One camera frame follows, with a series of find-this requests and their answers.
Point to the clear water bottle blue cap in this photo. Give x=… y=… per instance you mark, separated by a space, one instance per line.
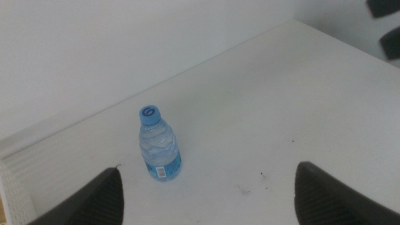
x=159 y=147

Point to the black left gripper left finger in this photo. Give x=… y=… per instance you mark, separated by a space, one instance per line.
x=100 y=203

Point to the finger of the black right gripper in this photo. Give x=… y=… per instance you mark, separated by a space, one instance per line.
x=386 y=7
x=392 y=43

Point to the white perforated plastic basket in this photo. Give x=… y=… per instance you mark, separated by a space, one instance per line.
x=15 y=200

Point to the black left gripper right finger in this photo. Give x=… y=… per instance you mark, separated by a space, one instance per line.
x=322 y=203

